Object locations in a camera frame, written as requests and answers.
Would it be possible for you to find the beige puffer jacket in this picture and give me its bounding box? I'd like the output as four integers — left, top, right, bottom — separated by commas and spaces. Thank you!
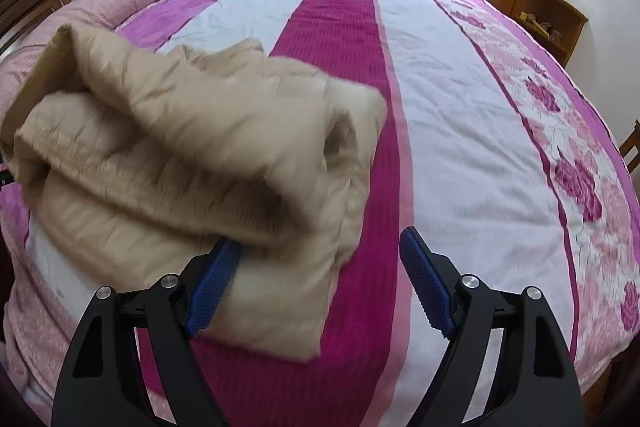
1, 24, 387, 362

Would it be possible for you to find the pink striped bedspread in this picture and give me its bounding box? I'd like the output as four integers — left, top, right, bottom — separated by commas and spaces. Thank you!
1, 0, 639, 426

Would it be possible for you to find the wooden chair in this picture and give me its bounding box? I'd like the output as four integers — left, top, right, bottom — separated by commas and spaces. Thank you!
620, 120, 640, 173

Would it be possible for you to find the pink rolled quilt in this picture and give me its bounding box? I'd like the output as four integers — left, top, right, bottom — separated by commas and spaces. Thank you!
1, 0, 160, 113

